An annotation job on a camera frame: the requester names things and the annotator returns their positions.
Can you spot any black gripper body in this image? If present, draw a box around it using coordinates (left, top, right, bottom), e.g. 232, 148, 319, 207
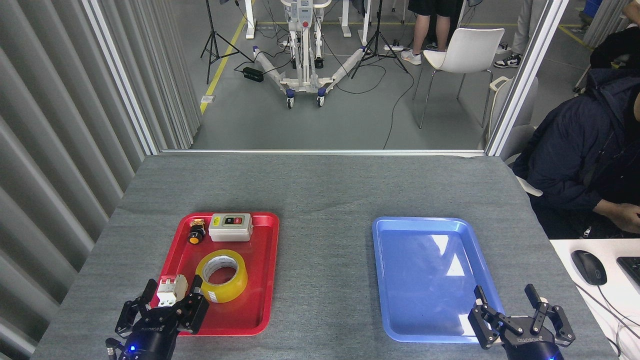
126, 306, 182, 360
499, 316, 566, 360

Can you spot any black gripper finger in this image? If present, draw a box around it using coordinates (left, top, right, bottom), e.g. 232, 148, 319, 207
174, 273, 210, 335
467, 285, 507, 350
115, 278, 159, 337
523, 283, 576, 348

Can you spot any yellow tape roll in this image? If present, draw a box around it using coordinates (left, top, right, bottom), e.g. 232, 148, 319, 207
195, 249, 249, 304

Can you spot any person's hand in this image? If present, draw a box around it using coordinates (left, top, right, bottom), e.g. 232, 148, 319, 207
614, 203, 640, 233

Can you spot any white circuit breaker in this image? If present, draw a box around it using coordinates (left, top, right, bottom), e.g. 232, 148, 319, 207
156, 274, 189, 308

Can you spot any white desk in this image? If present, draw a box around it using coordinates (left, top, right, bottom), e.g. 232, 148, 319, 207
550, 238, 640, 360

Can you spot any black computer mouse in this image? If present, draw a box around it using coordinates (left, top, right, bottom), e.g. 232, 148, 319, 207
571, 249, 608, 286

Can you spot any red plastic tray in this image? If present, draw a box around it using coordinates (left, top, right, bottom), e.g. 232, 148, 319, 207
152, 212, 280, 336

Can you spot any yellow push button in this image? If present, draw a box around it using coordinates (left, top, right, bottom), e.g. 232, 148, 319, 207
187, 218, 207, 245

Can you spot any blue plastic tray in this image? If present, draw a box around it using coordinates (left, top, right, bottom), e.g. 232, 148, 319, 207
372, 216, 506, 344

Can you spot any black keyboard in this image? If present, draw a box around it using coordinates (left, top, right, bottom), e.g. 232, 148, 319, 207
616, 256, 640, 289

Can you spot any seated person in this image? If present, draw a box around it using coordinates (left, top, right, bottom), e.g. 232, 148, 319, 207
512, 67, 640, 240

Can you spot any grey white office chair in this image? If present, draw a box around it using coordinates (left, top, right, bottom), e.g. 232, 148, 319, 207
486, 76, 544, 197

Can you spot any white stand on wheels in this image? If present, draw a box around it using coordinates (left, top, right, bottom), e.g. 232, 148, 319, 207
252, 0, 368, 109

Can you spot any black tripod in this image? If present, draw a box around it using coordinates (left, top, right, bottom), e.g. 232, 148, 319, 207
350, 0, 410, 80
200, 0, 254, 85

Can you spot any white chair with metal legs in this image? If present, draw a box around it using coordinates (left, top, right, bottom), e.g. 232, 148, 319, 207
413, 27, 506, 129

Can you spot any black garment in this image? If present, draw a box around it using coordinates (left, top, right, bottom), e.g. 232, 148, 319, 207
589, 25, 640, 69

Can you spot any standing person in grey trousers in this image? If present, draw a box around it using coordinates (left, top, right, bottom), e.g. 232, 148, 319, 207
494, 0, 536, 69

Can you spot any white desk leg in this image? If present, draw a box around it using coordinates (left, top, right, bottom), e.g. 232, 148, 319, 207
339, 0, 352, 38
361, 0, 373, 46
243, 0, 257, 40

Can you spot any standing person with bare legs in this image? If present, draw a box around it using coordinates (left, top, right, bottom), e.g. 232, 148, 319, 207
401, 0, 468, 66

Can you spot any grey switch box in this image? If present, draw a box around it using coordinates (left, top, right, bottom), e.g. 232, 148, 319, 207
208, 213, 254, 243

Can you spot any silver rail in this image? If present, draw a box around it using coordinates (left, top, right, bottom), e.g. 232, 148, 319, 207
159, 148, 488, 157

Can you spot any black floor cable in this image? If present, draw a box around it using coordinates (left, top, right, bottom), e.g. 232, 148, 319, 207
382, 64, 417, 150

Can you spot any silver post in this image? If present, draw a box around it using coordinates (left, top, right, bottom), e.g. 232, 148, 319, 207
484, 0, 572, 157
81, 0, 162, 156

